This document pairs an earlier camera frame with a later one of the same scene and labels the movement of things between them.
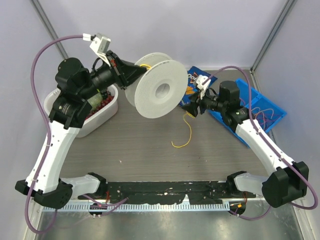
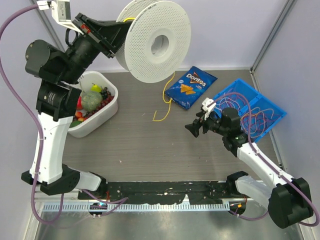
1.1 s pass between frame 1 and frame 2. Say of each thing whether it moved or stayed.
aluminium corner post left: stayed
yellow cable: moved
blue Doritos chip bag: stayed
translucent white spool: moved
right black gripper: moved
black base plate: stayed
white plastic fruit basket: stayed
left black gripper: moved
